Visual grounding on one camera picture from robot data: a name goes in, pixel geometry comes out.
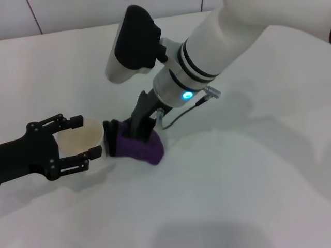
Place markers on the blue-purple rag black trim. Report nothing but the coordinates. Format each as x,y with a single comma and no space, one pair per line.
144,152

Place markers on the white paper cup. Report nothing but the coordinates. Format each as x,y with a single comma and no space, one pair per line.
77,139

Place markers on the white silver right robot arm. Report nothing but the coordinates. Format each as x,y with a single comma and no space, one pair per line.
207,44

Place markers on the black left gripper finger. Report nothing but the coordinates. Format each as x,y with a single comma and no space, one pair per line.
76,121
94,152

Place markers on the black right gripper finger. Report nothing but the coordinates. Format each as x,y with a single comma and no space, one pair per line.
134,127
148,131

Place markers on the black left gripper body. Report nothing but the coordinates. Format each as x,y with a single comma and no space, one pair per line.
28,155

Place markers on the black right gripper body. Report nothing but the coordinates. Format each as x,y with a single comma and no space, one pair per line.
146,108

